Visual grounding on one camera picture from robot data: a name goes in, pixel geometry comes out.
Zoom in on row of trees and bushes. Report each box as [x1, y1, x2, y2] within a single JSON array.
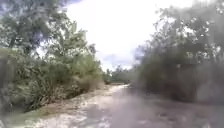
[[0, 0, 105, 114]]

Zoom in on grass strip beside path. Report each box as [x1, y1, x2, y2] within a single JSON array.
[[0, 105, 51, 128]]

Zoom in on low bushes along path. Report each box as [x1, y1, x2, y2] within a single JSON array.
[[102, 65, 135, 86]]

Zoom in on dense trees and bushes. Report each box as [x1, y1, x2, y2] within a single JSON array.
[[132, 0, 224, 105]]

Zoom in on pale gravel dirt path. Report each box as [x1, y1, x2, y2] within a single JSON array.
[[13, 83, 224, 128]]

